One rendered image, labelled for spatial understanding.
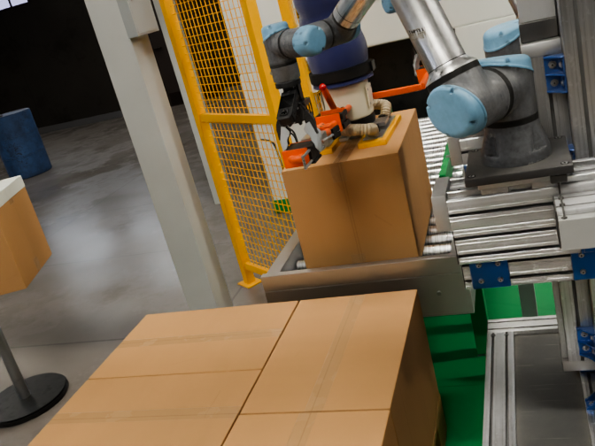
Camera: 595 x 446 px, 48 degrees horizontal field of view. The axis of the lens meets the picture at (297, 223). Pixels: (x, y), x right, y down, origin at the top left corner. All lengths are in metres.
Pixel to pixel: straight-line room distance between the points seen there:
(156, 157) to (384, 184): 1.28
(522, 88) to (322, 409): 0.88
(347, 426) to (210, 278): 1.78
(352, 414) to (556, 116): 0.87
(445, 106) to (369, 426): 0.74
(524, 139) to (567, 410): 0.91
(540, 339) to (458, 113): 1.23
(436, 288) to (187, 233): 1.40
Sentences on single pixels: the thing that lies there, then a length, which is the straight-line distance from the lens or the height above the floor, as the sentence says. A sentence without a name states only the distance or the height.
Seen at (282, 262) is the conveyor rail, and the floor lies 0.60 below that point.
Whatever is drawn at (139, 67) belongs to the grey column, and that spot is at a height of 1.35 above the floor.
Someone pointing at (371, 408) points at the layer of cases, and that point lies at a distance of 1.68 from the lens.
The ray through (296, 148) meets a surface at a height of 1.10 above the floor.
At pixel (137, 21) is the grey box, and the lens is 3.03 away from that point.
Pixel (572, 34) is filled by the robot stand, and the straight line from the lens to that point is 1.68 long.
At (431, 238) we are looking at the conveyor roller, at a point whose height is 0.54.
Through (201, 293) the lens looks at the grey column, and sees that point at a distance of 3.33.
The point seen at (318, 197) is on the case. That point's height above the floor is 0.84.
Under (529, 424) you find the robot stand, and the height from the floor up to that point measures 0.21.
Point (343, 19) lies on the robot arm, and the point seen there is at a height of 1.40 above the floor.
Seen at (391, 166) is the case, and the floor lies 0.91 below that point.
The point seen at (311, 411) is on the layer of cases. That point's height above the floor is 0.54.
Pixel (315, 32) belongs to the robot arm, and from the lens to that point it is 1.74.
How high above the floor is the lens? 1.52
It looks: 19 degrees down
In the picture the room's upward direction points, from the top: 15 degrees counter-clockwise
